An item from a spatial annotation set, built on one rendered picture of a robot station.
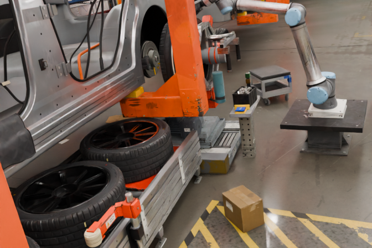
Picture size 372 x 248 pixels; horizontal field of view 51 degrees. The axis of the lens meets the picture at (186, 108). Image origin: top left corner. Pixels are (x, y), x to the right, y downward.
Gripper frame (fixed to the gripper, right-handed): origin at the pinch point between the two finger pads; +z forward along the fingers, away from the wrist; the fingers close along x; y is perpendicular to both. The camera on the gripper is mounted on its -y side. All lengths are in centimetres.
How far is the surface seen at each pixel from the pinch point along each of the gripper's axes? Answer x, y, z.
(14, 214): -38, -234, -6
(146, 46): -0.2, -1.8, 44.7
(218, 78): -57, -15, 0
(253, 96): -85, -7, -14
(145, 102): -38, -54, 45
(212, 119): -89, 13, 39
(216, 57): -41.9, -6.8, -5.5
